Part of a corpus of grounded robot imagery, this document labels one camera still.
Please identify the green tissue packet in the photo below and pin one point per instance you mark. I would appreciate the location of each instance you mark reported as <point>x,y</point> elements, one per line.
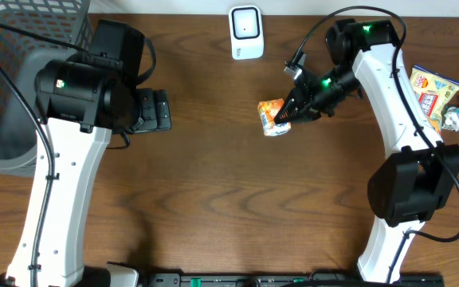
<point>451,119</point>

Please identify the yellow snack bag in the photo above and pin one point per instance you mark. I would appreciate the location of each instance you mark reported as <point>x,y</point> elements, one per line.
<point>434,91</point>

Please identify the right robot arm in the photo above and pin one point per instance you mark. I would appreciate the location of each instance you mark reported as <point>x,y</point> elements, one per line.
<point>419,171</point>

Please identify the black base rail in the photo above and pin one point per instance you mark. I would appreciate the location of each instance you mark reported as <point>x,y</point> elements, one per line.
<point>315,279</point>

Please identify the orange snack packet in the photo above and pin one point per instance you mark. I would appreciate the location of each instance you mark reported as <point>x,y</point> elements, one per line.
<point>267,111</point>

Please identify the white barcode scanner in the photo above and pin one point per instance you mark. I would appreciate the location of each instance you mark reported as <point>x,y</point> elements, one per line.
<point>246,32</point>

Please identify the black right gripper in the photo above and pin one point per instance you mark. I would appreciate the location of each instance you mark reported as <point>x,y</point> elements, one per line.
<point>306,104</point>

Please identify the dark grey plastic basket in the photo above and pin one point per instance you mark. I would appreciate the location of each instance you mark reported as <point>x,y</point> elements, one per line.
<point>21,57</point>

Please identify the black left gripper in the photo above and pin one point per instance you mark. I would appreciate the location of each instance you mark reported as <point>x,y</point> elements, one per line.
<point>160,115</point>

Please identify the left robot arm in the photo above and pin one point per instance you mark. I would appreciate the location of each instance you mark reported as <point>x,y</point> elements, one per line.
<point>83,101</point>

